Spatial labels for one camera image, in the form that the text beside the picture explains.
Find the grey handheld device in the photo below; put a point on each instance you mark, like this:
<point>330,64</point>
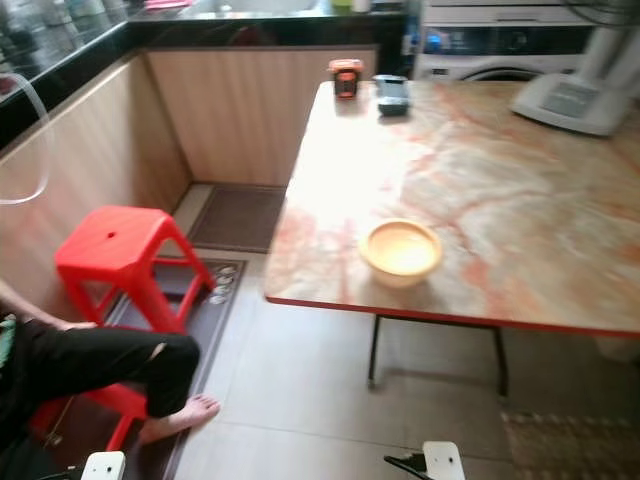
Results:
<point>391,94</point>

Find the dark brown floor mat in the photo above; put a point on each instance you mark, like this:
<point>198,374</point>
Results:
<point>225,300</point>

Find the white washing machine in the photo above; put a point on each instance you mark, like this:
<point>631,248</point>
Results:
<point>500,42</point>

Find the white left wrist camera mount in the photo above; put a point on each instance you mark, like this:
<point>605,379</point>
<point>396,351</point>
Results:
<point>105,466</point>

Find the red plastic stool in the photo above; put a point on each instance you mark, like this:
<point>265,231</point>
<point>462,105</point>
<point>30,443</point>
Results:
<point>115,400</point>
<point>120,240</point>

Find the yellow bowl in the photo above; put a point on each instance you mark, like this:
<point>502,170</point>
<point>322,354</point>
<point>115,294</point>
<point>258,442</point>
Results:
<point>401,254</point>

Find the orange black device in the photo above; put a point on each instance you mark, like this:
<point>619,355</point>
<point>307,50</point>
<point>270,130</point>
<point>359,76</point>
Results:
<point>345,78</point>

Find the black stone countertop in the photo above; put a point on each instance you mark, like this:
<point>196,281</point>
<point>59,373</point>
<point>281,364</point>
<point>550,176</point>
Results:
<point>240,32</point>

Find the person in black trousers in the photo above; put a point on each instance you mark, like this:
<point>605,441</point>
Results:
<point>90,365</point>

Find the wooden cabinet front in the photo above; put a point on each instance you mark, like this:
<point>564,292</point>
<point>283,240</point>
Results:
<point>250,110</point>

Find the pink item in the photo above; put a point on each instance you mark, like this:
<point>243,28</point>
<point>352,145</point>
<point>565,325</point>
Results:
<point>170,4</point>

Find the brown ribbed doormat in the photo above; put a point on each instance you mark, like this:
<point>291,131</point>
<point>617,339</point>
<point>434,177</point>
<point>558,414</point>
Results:
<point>240,218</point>

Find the orange marble table red edge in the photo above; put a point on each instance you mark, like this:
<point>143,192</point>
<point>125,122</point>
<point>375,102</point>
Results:
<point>510,190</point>

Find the white appliance base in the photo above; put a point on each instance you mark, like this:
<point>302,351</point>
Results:
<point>575,100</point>

